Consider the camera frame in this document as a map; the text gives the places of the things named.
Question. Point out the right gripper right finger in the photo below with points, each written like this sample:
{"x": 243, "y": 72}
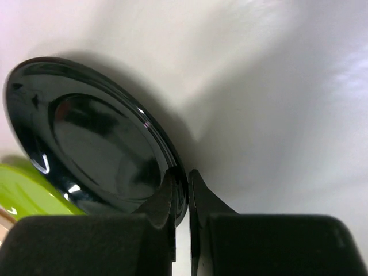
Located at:
{"x": 224, "y": 242}

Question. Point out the black plate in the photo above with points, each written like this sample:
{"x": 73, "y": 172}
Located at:
{"x": 89, "y": 138}

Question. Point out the green plate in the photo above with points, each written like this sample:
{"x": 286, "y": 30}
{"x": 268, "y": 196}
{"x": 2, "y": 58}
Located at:
{"x": 24, "y": 193}

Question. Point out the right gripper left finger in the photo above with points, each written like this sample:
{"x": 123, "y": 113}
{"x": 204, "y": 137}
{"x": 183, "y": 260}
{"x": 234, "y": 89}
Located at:
{"x": 140, "y": 243}

